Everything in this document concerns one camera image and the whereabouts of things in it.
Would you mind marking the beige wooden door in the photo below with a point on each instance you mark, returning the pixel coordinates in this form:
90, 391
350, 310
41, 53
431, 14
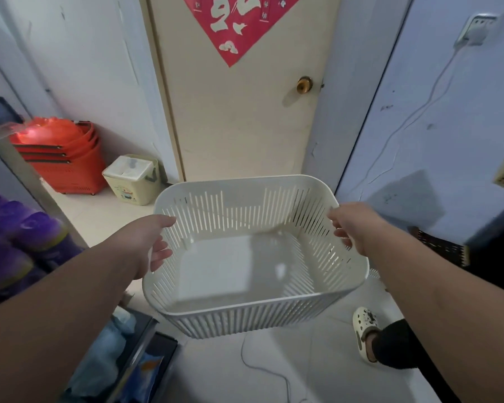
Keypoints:
243, 121

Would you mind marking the brass door knob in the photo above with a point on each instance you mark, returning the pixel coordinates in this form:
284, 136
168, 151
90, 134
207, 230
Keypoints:
304, 85

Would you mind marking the person's right forearm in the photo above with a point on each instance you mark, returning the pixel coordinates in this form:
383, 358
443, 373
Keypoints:
453, 323

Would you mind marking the white wall socket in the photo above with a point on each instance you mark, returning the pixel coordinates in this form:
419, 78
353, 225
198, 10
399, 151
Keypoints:
476, 29

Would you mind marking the red paper sheet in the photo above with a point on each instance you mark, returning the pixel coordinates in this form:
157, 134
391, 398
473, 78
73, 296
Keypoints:
235, 33

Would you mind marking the wooden black mesh rack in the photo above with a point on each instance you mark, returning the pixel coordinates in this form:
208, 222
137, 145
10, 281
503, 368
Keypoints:
441, 247

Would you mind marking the person's right white shoe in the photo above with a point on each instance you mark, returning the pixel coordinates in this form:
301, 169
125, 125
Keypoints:
363, 327

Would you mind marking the person's right hand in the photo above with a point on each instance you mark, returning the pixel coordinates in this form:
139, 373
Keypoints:
363, 224

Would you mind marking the blue white tissue pack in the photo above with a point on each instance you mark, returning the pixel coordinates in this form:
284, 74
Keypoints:
96, 352

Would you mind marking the purple bottles on lower shelf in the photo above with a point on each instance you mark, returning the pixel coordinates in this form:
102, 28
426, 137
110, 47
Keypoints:
21, 247

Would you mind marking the small cream trash bin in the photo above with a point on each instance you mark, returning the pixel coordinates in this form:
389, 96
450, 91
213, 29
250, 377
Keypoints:
132, 180

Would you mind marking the person's left hand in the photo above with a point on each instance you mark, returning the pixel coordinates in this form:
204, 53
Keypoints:
145, 243

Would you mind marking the dark blue side unit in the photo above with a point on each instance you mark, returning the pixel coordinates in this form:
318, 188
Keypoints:
495, 256

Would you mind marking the cream slotted plastic basket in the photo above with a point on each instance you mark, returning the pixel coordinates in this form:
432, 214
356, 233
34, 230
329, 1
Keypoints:
235, 182

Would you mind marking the person's black trousers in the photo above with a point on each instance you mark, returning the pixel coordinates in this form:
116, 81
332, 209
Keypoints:
399, 344

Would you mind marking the wooden door frame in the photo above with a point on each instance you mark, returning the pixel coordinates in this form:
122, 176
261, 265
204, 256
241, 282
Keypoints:
164, 100

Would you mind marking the person's left forearm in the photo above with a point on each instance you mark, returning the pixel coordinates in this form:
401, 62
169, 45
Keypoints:
54, 331

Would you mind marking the white board panel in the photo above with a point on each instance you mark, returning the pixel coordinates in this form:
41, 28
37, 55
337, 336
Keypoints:
88, 79

